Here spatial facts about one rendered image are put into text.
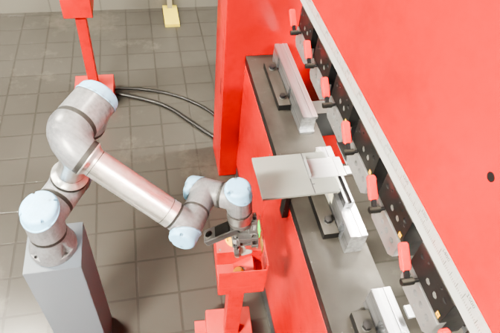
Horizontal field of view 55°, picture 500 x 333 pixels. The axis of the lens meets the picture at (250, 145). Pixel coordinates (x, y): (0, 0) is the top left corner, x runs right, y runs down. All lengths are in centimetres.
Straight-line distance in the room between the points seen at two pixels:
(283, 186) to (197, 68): 221
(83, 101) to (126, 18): 299
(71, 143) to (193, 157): 183
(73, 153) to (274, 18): 128
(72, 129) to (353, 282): 94
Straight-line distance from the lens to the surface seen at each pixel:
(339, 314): 152
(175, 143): 307
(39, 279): 177
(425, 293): 117
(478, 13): 93
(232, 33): 222
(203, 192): 133
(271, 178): 159
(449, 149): 100
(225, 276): 161
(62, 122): 124
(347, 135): 136
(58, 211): 158
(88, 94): 130
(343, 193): 160
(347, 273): 159
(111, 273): 256
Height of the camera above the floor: 221
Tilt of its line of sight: 46 degrees down
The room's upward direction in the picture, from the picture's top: 6 degrees clockwise
